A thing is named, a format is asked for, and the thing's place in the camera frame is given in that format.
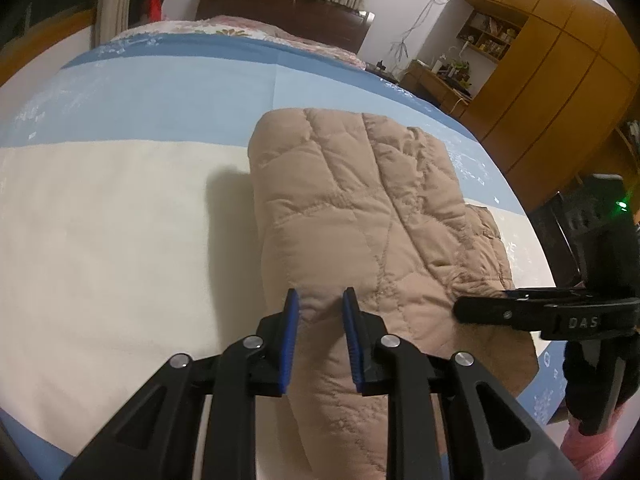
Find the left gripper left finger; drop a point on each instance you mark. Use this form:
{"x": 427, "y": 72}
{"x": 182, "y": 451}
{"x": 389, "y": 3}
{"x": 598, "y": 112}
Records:
{"x": 259, "y": 364}

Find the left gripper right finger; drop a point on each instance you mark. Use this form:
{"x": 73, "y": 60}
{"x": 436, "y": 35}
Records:
{"x": 383, "y": 364}

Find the beige quilted jacket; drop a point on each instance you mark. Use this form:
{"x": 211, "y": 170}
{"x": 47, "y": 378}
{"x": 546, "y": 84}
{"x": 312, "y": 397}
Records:
{"x": 353, "y": 200}

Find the right hand black glove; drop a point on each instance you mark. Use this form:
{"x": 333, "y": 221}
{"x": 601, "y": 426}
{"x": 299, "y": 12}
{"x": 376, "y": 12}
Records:
{"x": 601, "y": 376}

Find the large wooden wardrobe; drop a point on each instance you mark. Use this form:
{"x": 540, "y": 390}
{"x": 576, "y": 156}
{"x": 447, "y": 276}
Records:
{"x": 566, "y": 76}

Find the blue and white bedsheet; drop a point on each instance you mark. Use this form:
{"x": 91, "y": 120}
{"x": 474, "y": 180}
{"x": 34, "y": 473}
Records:
{"x": 127, "y": 224}

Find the potted plant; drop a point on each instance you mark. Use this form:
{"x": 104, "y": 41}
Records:
{"x": 459, "y": 71}

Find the pink right sleeve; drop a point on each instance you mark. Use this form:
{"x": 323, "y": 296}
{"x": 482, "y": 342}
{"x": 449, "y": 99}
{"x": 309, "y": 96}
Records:
{"x": 590, "y": 455}

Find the wooden desk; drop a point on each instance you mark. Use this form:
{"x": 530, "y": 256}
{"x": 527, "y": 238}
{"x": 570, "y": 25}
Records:
{"x": 428, "y": 86}

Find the dark bedside table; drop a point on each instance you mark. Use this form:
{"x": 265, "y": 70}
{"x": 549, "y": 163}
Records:
{"x": 380, "y": 71}

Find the dark wooden headboard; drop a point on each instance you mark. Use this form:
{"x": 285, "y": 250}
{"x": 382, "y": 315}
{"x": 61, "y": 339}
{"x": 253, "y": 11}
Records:
{"x": 318, "y": 20}

